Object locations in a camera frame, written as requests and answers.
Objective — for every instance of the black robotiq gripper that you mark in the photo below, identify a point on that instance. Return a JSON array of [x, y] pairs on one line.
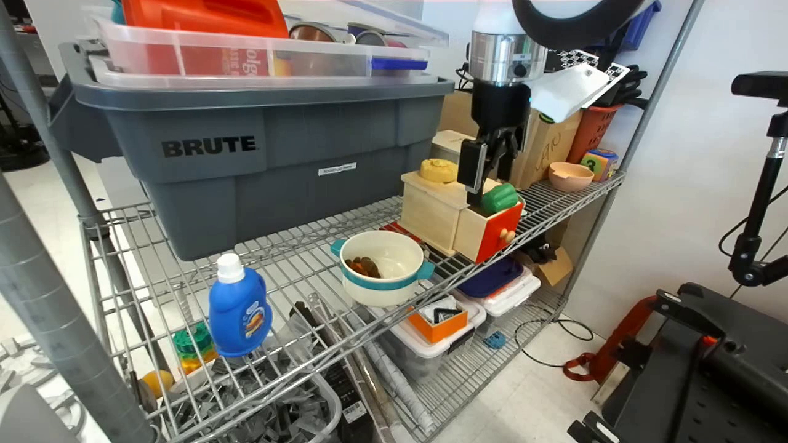
[[502, 106]]

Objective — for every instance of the green pepper plush toy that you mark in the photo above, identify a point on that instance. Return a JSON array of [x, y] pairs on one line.
[[502, 201]]

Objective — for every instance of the yellow round plush toy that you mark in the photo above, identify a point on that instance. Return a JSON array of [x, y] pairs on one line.
[[440, 172]]

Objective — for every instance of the wooden box with red drawer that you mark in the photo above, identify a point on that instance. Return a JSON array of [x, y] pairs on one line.
[[440, 218]]

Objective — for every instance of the pink small bowl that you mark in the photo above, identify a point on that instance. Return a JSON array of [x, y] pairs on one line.
[[569, 175]]

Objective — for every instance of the small colourful block toy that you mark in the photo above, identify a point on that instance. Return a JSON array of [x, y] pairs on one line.
[[596, 165]]

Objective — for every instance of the white bowl with teal band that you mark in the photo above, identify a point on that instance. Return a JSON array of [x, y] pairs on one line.
[[386, 273]]

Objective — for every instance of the brown toy food piece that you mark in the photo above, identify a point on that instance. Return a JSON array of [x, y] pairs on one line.
[[363, 270]]

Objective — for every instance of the green toy cups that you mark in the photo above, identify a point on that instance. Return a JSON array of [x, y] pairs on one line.
[[193, 340]]

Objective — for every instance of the yellow toy piece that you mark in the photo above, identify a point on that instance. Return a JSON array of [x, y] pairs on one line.
[[157, 383]]

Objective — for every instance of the small pale wooden box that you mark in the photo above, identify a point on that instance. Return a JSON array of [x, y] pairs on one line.
[[447, 145]]

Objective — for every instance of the terracotta plant pot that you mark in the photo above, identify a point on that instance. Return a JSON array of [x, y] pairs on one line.
[[590, 132]]

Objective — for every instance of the clear container with blue item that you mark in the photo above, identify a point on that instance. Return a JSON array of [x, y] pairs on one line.
[[496, 284]]

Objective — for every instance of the small cardboard box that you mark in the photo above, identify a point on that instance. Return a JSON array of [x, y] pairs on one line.
[[555, 266]]

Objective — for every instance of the white perforated panel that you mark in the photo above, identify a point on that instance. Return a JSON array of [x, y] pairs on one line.
[[620, 82]]

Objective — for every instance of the small blue plastic piece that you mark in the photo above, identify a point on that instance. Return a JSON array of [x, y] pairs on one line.
[[494, 340]]

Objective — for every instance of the blue plastic bin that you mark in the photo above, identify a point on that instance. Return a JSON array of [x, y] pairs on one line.
[[642, 25]]

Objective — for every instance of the bundle of metal rods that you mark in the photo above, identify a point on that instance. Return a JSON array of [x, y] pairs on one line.
[[370, 371]]

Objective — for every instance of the grey brute storage tote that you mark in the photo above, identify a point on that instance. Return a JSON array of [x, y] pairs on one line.
[[248, 163]]

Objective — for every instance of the clear plastic storage bin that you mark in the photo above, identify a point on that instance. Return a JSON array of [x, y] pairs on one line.
[[231, 61]]

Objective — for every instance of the blue detergent bottle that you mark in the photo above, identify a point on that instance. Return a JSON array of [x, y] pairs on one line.
[[237, 312]]

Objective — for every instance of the black robot cart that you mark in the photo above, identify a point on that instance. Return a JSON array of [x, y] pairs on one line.
[[705, 377]]

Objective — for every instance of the orange red plastic container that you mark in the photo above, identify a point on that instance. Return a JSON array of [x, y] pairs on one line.
[[206, 15]]

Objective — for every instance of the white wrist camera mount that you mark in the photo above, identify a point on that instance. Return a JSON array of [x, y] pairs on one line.
[[568, 92]]

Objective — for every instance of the black camera stand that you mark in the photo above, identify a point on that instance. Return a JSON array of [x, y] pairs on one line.
[[760, 212]]

